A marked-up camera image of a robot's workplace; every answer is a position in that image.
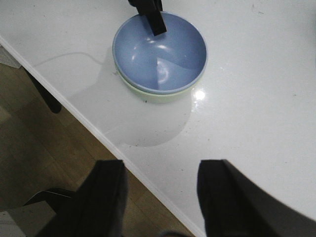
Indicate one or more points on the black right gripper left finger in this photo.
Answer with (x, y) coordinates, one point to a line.
(97, 207)

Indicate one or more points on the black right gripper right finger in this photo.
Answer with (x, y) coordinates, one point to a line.
(233, 206)

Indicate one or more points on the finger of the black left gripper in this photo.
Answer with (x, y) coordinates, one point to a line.
(151, 9)

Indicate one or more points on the blue bowl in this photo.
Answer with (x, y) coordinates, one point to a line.
(165, 64)

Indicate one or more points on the green bowl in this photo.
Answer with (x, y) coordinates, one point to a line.
(160, 98)

